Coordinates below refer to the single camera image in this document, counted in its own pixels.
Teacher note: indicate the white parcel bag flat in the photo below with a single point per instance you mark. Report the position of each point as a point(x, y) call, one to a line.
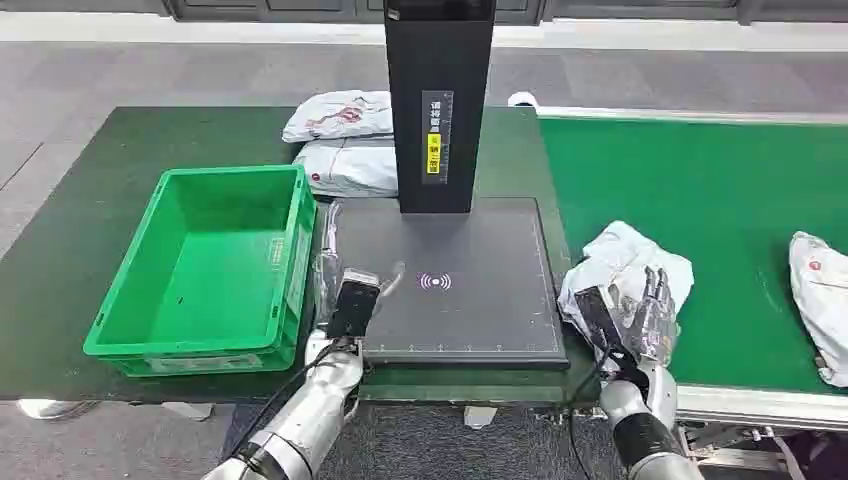
point(351, 169)

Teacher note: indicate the silver conveyor frame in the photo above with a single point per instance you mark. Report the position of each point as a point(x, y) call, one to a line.
point(762, 407)

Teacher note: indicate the white parcel bag red scribble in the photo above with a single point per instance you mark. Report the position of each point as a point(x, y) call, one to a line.
point(338, 116)

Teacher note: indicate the white table foot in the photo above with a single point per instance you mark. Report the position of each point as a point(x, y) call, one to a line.
point(53, 409)

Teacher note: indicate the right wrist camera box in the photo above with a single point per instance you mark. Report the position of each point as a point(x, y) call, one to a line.
point(598, 318)

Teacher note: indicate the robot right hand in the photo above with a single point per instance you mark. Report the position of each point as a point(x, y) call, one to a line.
point(652, 318)

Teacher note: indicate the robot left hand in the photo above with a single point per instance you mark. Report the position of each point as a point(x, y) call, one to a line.
point(326, 278)

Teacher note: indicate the green conveyor belt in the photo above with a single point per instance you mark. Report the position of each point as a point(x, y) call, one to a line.
point(715, 199)

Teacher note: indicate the white table bracket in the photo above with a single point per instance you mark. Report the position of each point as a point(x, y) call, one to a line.
point(478, 416)

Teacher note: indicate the black scanner base plate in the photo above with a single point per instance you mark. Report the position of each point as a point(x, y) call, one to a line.
point(477, 318)

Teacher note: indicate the dark green table mat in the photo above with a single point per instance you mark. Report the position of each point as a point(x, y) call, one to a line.
point(66, 265)

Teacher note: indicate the white parcel bag red logo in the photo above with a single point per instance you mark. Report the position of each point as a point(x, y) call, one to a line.
point(821, 298)

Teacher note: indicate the black scanner column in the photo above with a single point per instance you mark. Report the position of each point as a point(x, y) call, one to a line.
point(411, 132)

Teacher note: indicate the green plastic crate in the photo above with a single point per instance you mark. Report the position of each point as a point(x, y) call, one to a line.
point(218, 278)

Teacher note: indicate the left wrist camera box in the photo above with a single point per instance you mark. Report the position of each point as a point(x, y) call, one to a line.
point(352, 305)

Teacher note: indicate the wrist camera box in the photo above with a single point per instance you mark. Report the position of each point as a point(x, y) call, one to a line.
point(598, 318)
point(352, 305)

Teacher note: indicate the black and yellow column label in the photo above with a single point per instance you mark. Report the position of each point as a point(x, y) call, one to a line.
point(436, 139)

